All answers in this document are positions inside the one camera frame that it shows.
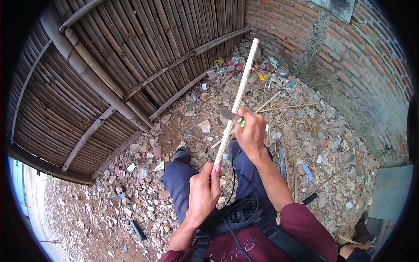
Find person's right hand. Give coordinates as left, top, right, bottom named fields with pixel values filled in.
left=234, top=106, right=268, bottom=158

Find person's left hand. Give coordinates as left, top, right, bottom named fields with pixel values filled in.
left=188, top=161, right=224, bottom=227

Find green handled knife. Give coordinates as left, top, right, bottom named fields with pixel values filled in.
left=220, top=109, right=246, bottom=128

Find pale bamboo stick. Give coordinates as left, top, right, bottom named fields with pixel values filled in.
left=213, top=38, right=260, bottom=166

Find person's legs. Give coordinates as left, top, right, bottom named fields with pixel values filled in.
left=160, top=139, right=279, bottom=227

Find dark metal blade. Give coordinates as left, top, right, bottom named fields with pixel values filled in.
left=277, top=145, right=288, bottom=184

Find thin bamboo stick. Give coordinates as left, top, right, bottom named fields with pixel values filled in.
left=255, top=90, right=320, bottom=114

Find blue plastic scrap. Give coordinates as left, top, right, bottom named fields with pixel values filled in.
left=301, top=162, right=314, bottom=183

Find heap of rubble and litter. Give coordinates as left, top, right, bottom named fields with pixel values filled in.
left=46, top=39, right=381, bottom=262

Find person's body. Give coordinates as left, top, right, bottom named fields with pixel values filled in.
left=158, top=198, right=340, bottom=262

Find grey blue board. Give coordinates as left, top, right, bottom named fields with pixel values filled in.
left=367, top=164, right=414, bottom=221

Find bamboo slat fence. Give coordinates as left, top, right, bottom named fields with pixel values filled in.
left=7, top=0, right=251, bottom=186

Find black cable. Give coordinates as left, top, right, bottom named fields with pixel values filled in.
left=221, top=140, right=260, bottom=262

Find black handle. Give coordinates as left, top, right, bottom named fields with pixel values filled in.
left=302, top=193, right=319, bottom=206

